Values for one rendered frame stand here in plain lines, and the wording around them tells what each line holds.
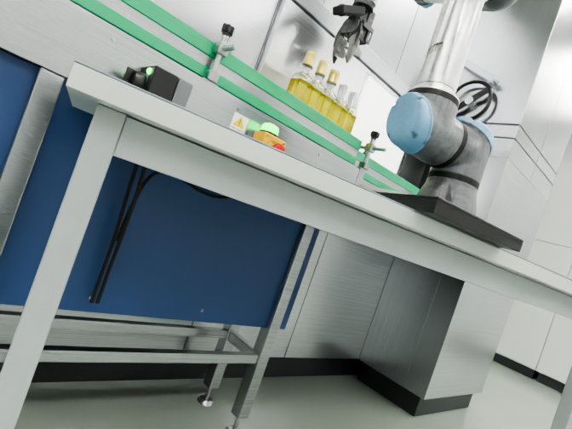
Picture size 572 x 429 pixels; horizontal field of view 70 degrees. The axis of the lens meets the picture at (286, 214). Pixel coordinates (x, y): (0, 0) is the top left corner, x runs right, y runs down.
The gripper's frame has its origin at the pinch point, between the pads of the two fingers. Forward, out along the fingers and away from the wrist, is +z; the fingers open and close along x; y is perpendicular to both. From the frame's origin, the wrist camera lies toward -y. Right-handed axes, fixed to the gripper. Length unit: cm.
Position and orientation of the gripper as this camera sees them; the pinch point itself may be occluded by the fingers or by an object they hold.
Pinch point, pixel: (340, 58)
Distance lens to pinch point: 144.6
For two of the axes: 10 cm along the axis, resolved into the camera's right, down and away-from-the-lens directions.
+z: -3.3, 9.4, -0.1
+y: 6.8, 2.5, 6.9
